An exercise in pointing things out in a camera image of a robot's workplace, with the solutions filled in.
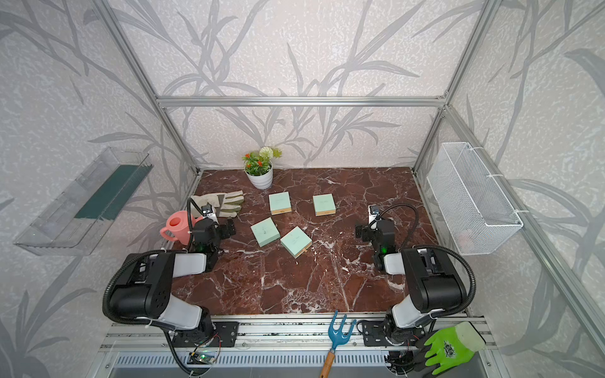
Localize white wire mesh basket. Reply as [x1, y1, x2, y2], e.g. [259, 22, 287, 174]
[428, 142, 523, 255]

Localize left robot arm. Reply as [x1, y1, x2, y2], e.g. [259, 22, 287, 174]
[102, 218, 239, 348]

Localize blue hand rake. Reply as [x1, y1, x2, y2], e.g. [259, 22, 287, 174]
[319, 311, 357, 378]

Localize clear plastic wall shelf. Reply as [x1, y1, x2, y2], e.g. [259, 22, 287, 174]
[14, 147, 153, 256]

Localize green work glove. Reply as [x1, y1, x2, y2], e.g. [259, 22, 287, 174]
[414, 321, 486, 377]

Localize mint drawer jewelry box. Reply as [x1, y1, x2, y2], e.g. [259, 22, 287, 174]
[280, 227, 312, 258]

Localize pink watering can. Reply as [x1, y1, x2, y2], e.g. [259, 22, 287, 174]
[159, 210, 191, 245]

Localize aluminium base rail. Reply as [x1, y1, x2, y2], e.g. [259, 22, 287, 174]
[96, 313, 502, 367]

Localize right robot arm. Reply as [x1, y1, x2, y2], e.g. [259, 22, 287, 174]
[355, 219, 477, 347]

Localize potted plant white pot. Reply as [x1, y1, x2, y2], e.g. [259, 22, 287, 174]
[243, 146, 282, 190]

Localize beige gardening gloves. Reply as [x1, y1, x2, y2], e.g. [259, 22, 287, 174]
[191, 191, 244, 218]

